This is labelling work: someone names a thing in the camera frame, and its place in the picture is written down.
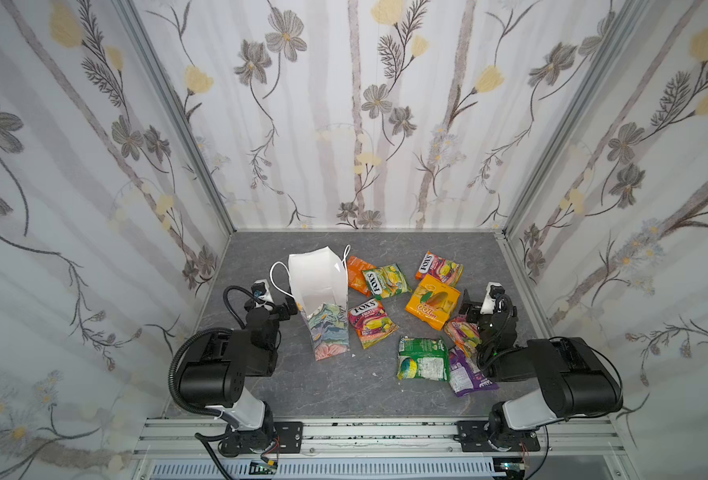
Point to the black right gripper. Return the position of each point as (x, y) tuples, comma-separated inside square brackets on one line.
[(474, 308)]

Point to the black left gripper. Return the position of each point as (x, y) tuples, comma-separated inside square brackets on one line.
[(283, 308)]

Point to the floral white paper bag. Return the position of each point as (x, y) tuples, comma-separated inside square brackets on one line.
[(317, 282)]

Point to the purple Fox's berries bag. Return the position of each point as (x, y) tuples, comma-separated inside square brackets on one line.
[(465, 378)]

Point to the green Fox's tea candy bag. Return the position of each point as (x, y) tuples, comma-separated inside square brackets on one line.
[(423, 358)]

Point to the pink Fox's candy bag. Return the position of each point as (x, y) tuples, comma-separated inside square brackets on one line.
[(371, 322)]

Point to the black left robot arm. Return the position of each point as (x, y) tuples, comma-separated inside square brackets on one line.
[(208, 373)]

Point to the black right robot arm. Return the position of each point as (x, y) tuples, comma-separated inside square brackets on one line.
[(573, 380)]

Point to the red yellow Fox's candy bag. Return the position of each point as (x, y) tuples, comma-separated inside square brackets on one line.
[(465, 335)]

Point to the yellow mango Lot100 bag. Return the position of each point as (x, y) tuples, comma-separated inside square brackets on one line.
[(433, 302)]

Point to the green yellow Fox's candy bag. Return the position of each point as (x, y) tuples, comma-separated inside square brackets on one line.
[(386, 281)]

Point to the orange snack packet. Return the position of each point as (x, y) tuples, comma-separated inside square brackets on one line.
[(356, 278)]

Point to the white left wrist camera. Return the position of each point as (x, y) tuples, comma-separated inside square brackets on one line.
[(261, 291)]

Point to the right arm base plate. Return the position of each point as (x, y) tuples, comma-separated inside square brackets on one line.
[(478, 436)]

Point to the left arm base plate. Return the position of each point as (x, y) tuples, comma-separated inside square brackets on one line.
[(284, 437)]

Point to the aluminium front rail frame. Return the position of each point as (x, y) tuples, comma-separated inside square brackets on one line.
[(579, 449)]

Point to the white ribbed cable duct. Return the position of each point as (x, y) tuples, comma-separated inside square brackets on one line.
[(331, 468)]

